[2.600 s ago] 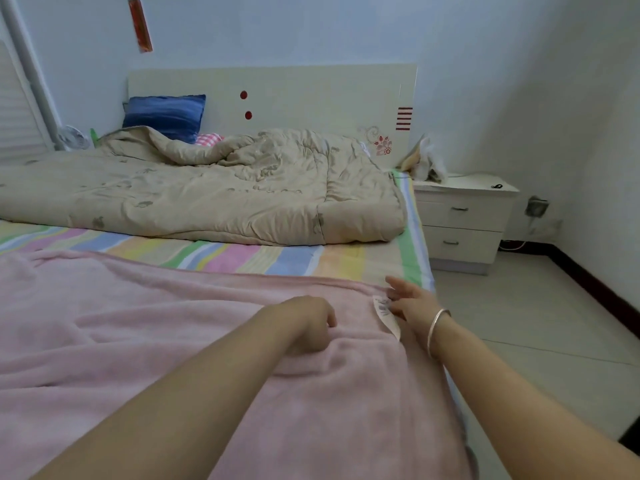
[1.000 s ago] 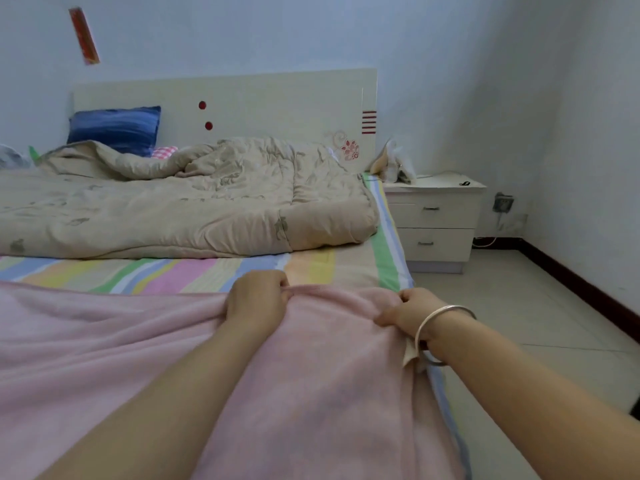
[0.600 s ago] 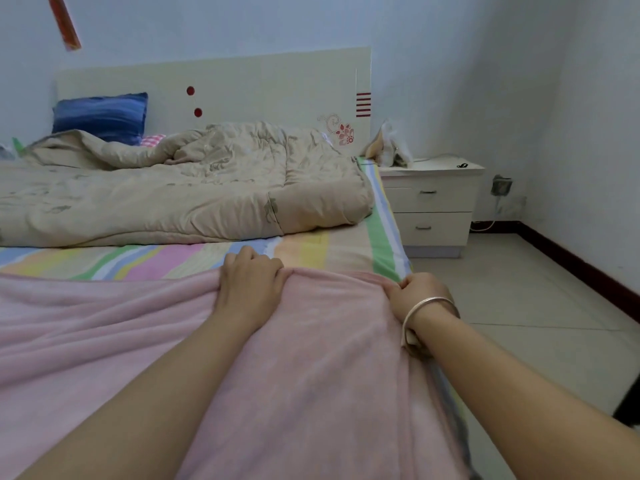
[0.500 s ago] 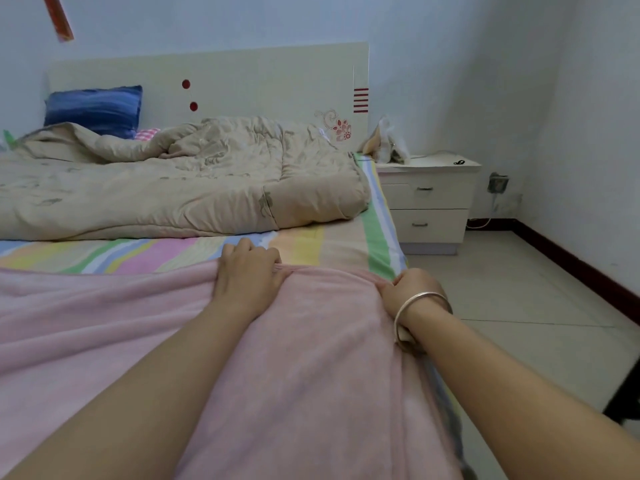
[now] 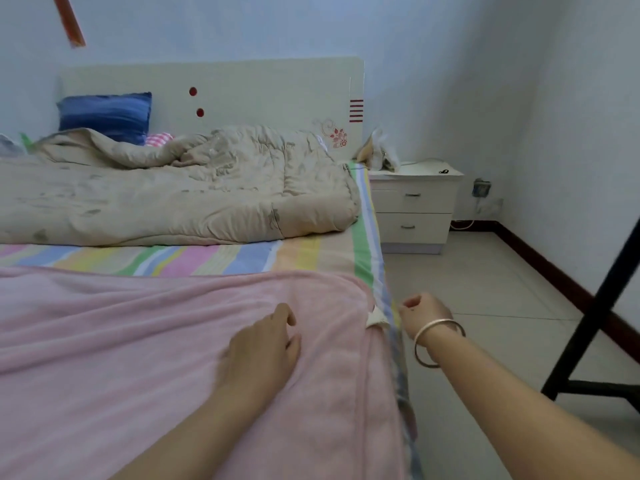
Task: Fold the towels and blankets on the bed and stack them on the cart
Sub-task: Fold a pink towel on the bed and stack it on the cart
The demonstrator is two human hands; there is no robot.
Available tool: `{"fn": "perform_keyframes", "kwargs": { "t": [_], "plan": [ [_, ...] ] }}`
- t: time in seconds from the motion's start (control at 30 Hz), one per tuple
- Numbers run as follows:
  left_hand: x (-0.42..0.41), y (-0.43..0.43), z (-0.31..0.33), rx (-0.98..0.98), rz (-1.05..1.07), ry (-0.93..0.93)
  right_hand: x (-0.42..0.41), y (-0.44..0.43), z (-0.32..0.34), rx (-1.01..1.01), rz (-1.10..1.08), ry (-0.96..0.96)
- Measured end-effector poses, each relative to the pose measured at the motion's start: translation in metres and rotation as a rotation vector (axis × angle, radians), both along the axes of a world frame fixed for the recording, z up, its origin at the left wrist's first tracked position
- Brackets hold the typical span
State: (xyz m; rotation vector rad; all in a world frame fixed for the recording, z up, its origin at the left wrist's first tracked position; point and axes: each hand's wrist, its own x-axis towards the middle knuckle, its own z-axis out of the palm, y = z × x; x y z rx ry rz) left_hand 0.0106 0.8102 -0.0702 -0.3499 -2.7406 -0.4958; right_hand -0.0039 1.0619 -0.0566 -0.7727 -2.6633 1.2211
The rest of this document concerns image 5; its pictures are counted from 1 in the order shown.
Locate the striped pastel bed sheet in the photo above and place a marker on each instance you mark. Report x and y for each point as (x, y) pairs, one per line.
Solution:
(250, 257)

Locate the black clothes rack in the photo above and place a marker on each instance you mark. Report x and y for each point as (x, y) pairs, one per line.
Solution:
(600, 325)

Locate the person's right hand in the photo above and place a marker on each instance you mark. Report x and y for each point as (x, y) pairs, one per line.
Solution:
(425, 313)

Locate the pink patterned pillow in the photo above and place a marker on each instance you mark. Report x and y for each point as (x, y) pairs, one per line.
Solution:
(159, 139)

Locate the cream plush toy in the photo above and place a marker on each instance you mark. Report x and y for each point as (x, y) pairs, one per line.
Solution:
(378, 152)

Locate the green bottle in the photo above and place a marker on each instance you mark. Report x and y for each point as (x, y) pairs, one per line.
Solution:
(26, 141)

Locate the dark brown baseboard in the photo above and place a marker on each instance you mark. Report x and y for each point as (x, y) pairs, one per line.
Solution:
(570, 285)

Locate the pink fleece blanket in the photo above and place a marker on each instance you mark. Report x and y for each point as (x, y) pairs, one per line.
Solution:
(150, 375)

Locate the beige quilt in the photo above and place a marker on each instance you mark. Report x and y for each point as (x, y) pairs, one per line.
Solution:
(180, 190)

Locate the black wall plug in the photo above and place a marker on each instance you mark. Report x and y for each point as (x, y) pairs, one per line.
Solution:
(482, 188)

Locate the person's left hand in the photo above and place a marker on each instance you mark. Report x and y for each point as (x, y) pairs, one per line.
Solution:
(262, 355)

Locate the blue pillow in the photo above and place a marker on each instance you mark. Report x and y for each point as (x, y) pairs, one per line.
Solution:
(105, 117)

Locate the small white desk fan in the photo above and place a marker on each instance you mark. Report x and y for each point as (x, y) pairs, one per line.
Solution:
(8, 145)

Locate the red wall hanging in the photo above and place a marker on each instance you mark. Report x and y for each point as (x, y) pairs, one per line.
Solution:
(69, 20)

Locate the person's right forearm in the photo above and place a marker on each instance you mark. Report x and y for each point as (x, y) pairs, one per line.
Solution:
(540, 415)

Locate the white nightstand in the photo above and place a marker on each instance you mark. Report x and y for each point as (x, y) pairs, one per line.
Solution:
(415, 205)

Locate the person's left forearm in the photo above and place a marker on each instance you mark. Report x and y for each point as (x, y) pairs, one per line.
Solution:
(190, 440)

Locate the white headboard with red dots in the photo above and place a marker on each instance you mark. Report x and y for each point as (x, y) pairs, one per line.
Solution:
(260, 90)

